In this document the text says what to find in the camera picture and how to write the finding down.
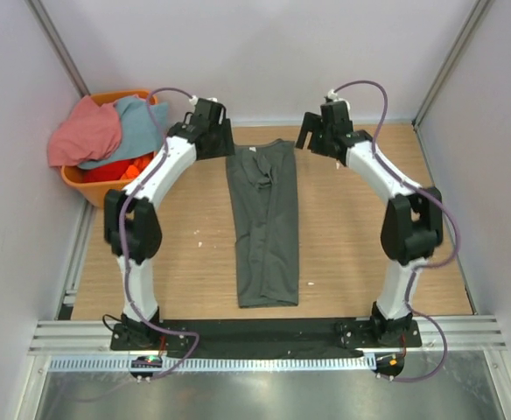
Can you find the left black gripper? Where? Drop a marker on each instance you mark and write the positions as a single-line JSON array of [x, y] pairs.
[[227, 146]]

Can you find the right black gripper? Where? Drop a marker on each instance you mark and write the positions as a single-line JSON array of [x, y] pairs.
[[310, 123]]

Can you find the dark grey t shirt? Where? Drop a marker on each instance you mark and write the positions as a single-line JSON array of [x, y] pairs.
[[263, 188]]

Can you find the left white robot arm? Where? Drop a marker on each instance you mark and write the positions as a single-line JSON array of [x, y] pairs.
[[131, 225]]

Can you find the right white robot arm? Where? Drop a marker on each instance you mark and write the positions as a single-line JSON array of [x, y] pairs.
[[412, 227]]

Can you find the light blue t shirt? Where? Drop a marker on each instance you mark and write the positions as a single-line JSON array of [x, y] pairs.
[[139, 133]]

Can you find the red orange t shirt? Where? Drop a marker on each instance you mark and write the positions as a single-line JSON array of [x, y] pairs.
[[119, 170]]

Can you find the pink t shirt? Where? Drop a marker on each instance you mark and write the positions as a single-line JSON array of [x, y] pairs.
[[92, 132]]

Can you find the orange plastic tub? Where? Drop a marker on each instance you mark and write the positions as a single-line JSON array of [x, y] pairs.
[[73, 176]]

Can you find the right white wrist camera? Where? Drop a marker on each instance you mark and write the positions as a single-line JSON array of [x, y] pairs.
[[333, 96]]

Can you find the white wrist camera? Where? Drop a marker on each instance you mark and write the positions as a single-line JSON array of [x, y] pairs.
[[333, 96], [194, 99]]

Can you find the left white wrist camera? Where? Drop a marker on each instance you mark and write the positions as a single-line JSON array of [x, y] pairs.
[[194, 99]]

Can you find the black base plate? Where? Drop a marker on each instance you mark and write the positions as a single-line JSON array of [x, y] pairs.
[[266, 339]]

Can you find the slotted cable duct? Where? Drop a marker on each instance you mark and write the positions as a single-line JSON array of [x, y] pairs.
[[149, 363]]

